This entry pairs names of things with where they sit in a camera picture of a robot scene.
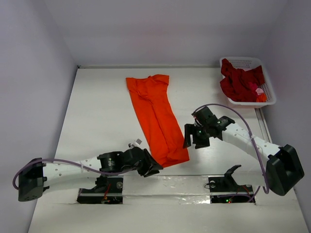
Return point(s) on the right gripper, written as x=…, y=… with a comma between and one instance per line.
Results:
x=197, y=133

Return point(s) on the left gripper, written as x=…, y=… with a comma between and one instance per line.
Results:
x=149, y=166

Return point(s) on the orange t shirt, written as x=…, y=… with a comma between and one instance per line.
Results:
x=157, y=120

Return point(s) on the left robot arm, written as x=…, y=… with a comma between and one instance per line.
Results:
x=41, y=176

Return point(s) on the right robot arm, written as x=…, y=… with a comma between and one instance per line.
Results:
x=280, y=166

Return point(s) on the dark red t shirt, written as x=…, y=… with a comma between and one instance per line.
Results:
x=235, y=84

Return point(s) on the small orange garment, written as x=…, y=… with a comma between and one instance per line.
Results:
x=261, y=98

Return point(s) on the pink garment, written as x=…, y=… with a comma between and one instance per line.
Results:
x=255, y=89

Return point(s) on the white plastic basket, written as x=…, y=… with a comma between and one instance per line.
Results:
x=248, y=63

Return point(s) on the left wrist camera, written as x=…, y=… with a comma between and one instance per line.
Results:
x=136, y=143

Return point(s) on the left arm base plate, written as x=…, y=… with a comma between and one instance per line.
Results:
x=108, y=190

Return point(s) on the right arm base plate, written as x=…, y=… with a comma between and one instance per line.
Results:
x=225, y=191

